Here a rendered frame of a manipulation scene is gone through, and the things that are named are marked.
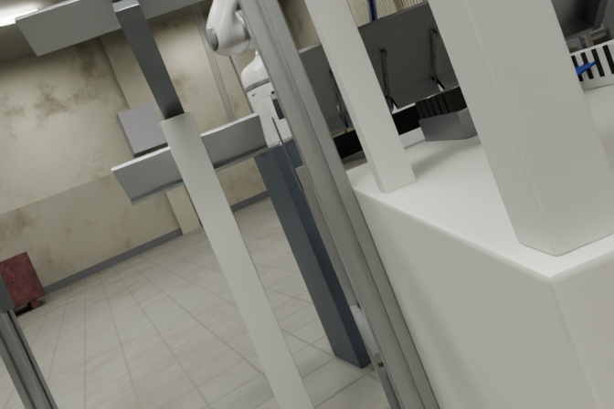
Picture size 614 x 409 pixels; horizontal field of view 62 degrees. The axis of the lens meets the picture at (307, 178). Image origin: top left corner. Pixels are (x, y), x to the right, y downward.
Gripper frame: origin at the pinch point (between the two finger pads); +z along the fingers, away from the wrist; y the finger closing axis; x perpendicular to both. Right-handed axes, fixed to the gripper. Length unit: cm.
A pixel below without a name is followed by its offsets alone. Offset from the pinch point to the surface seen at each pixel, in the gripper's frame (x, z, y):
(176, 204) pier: 458, -554, -200
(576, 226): -23, 79, -19
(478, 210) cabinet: -16, 71, -19
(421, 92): 26.0, 1.6, 6.6
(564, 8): 21.1, -0.7, 41.8
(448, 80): 26.0, 1.2, 13.0
